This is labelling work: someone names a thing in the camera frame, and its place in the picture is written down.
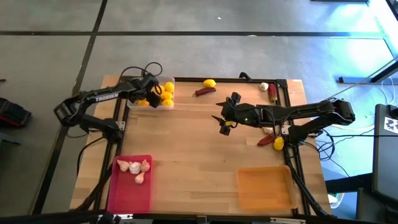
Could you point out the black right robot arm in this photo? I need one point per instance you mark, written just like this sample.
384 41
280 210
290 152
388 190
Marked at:
311 109

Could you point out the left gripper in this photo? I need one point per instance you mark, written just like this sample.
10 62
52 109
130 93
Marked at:
146 87

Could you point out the black metal floor stand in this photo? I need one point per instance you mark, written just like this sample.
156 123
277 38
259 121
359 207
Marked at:
357 81

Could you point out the silver corner bracket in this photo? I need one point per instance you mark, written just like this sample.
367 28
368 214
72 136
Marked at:
284 130
121 125

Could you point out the dark grey cabinet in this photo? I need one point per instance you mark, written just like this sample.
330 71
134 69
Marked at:
385 155

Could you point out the orange-tinted lemon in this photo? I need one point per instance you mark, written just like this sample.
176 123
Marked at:
142 102

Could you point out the silver metal plate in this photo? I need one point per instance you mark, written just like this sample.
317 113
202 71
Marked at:
287 220
127 216

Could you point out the black and red bag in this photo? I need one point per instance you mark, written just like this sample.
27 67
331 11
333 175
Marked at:
12 113

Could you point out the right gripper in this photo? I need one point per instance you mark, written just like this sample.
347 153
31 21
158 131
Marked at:
241 115

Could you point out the clear plastic container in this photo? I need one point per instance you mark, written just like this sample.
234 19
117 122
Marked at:
164 107

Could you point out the yellow lemon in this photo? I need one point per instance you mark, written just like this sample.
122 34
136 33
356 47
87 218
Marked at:
169 86
278 143
166 95
168 102
209 83
160 89

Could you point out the orange plastic tray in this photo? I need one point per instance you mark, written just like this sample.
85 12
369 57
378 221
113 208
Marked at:
267 189

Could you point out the pink plastic tray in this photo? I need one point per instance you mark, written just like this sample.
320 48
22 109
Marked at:
129 196

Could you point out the black frame hook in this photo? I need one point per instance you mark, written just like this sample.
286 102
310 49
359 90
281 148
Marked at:
245 75

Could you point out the white patterned sticker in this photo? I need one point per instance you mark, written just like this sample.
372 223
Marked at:
391 124

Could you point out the dark red chili pepper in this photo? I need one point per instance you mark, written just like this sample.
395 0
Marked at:
205 91

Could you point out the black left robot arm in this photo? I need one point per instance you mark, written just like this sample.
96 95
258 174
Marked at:
105 97

